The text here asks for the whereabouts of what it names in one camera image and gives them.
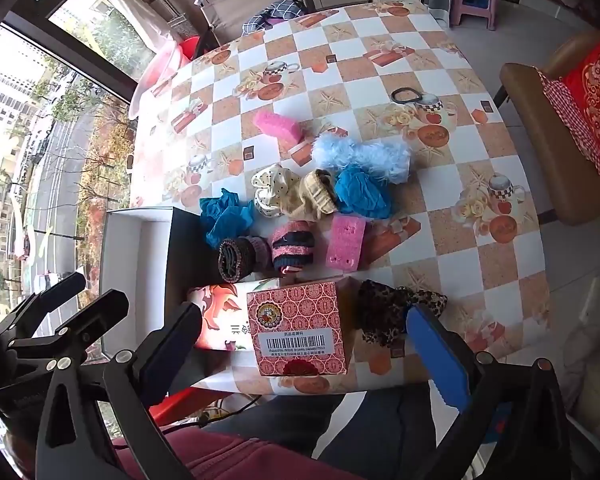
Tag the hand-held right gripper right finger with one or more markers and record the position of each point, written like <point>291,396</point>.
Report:
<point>437,355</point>

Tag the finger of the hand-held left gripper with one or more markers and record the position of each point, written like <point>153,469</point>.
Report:
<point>45,300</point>
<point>80,322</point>

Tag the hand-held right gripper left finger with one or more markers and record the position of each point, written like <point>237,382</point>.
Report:
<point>172,345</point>

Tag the leopard print scrunchie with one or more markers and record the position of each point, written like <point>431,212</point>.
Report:
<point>385,312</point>

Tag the dark striped knit cuff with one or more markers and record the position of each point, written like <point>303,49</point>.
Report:
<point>235,260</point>

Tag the blue cloth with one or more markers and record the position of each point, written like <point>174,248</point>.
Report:
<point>362,192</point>
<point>225,220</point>

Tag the pink knit cuff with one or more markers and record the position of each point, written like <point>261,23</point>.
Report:
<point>292,250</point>

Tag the cream polka dot scrunchie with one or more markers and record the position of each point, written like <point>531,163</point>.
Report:
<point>270,190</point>

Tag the beige knit cuff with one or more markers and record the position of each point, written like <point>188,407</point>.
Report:
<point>315,195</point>

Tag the pink white hair accessory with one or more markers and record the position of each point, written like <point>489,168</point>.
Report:
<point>215,310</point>

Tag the red plastic item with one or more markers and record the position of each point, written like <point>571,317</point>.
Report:
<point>175,407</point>

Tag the person's maroon garment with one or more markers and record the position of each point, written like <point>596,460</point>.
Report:
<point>205,455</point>

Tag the red patterned cardboard box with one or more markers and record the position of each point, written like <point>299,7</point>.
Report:
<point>295,320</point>

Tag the pink sponge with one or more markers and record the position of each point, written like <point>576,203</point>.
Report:
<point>277,127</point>
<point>346,242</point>

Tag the cream padded seat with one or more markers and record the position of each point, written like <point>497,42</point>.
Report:
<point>587,360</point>

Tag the light blue fluffy scrunchie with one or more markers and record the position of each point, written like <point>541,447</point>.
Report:
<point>370,157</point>

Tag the brown leather chair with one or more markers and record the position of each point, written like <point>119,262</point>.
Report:
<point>545,160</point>

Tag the pink plastic basin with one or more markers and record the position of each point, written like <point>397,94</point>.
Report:
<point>152,77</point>

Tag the red gingham cloth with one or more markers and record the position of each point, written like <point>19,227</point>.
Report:
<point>560,105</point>

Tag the checkered printed tablecloth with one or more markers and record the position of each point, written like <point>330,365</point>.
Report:
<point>360,85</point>

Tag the red plastic basin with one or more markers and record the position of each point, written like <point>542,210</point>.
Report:
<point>187,47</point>

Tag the red gold embroidered cushion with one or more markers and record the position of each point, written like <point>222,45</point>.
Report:
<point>595,105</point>

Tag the dark plaid cloth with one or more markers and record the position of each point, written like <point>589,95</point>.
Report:
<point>275,12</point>

